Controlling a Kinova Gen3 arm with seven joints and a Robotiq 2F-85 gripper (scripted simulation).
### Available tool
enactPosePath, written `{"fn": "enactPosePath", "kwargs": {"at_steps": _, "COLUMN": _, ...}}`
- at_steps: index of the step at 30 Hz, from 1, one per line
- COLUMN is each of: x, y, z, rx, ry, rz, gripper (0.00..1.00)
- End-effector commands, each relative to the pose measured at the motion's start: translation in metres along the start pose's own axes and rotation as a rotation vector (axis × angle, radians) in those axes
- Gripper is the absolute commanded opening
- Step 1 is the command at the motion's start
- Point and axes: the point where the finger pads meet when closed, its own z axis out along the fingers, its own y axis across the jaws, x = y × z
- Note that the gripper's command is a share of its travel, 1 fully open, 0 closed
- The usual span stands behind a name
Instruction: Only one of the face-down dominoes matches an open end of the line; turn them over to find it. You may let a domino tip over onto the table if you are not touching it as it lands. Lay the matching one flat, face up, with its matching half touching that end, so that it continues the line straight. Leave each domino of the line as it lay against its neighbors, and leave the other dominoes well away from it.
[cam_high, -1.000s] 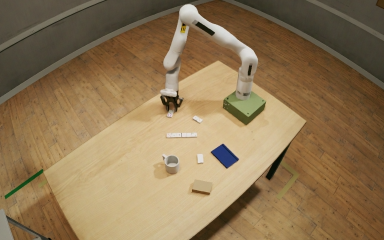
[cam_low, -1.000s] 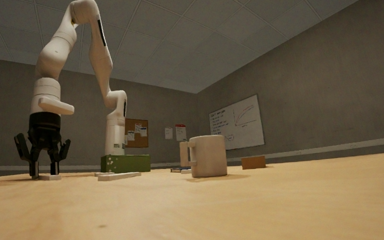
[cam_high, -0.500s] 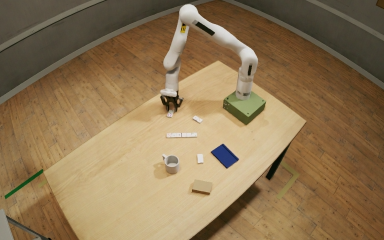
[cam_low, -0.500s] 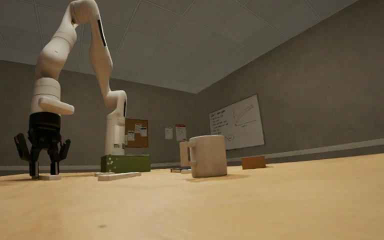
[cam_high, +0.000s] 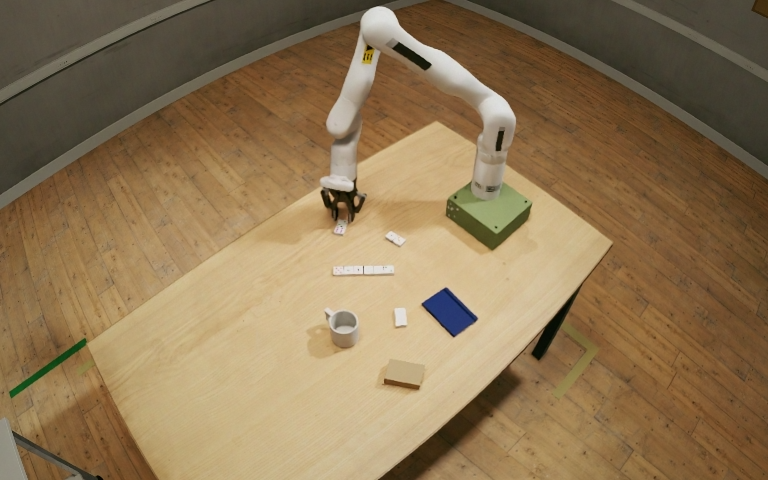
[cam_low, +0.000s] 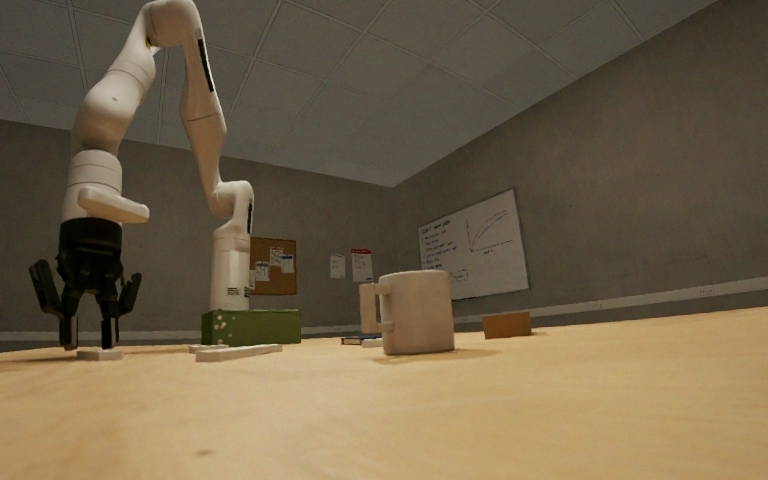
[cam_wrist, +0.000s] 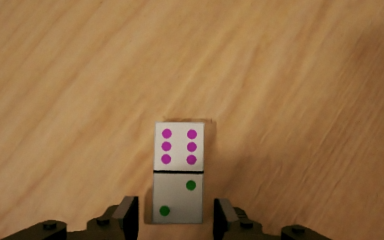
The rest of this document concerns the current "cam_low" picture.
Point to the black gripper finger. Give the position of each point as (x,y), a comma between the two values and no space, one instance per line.
(111,309)
(42,273)

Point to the white domino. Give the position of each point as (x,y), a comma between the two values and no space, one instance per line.
(249,351)
(193,349)
(99,356)
(273,349)
(372,343)
(220,355)

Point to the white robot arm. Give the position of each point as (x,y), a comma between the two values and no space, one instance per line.
(105,115)

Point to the beige mug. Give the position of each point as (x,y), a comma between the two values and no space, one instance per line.
(416,310)

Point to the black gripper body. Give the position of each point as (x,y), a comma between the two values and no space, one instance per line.
(88,238)

